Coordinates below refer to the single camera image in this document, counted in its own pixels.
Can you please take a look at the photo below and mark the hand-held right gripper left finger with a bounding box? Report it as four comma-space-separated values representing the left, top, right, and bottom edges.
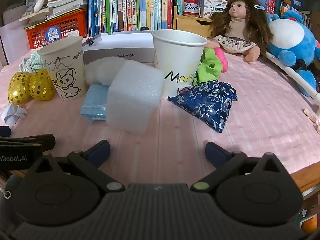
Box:
25, 139, 126, 193

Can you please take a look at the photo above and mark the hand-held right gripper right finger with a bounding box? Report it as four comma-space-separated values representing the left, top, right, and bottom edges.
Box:
190, 141, 290, 193

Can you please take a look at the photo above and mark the navy floral pouch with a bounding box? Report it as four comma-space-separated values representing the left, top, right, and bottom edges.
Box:
167, 81, 238, 133

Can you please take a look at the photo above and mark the white foam block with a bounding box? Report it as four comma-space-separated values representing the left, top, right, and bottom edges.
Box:
106, 59, 165, 136

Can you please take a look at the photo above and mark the green striped cloth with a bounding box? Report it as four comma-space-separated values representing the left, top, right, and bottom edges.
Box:
19, 49, 48, 73

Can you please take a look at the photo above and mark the white fluffy plush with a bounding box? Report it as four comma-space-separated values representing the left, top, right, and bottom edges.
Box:
84, 57, 130, 87

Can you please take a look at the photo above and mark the red cloth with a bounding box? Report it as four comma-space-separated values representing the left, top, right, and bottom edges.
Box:
214, 47, 228, 73

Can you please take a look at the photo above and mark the grey box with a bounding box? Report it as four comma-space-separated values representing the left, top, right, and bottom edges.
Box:
82, 32, 155, 65

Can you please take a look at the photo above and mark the white folded paper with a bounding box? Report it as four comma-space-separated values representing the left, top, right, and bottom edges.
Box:
1, 102, 28, 125

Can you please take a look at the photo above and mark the pink tablecloth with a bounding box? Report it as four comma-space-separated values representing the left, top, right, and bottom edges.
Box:
0, 47, 320, 180

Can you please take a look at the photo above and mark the light blue flat pack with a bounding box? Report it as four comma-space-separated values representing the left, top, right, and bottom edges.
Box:
80, 84, 110, 125

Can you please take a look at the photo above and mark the paper cup with cat drawing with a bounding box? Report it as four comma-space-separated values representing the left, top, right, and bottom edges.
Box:
39, 35, 85, 101

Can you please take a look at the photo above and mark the pale pink clip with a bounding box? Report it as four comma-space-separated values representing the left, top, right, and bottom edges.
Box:
304, 108, 320, 134

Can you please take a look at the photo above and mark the paper cup with yellow scribbles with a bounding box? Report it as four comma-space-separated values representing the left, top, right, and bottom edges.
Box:
152, 29, 208, 98

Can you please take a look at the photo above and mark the white pole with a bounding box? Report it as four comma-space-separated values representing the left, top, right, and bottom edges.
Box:
265, 51, 320, 98

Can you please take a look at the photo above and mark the black binder clip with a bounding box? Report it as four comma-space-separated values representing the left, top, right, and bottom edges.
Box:
84, 34, 97, 47

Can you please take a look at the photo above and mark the red plastic crate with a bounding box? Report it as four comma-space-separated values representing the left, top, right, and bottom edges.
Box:
24, 9, 88, 50

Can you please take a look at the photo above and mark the wooden drawer unit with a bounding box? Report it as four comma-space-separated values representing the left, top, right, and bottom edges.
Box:
173, 6, 215, 39

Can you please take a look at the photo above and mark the brown haired doll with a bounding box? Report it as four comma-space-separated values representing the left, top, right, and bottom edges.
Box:
205, 0, 274, 63

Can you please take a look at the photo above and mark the grey cloth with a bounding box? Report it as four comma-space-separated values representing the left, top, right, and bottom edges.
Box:
24, 0, 38, 15

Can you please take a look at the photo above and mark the blue plush toy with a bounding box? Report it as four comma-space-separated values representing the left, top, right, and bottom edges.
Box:
266, 10, 320, 97

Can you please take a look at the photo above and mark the stack of worn books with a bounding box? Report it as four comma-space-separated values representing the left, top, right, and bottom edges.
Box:
19, 0, 89, 22

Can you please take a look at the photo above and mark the white label printer carton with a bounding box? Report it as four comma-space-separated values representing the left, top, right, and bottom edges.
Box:
200, 0, 229, 19

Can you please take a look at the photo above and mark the red beer can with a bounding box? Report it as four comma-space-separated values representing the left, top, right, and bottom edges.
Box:
182, 0, 201, 17

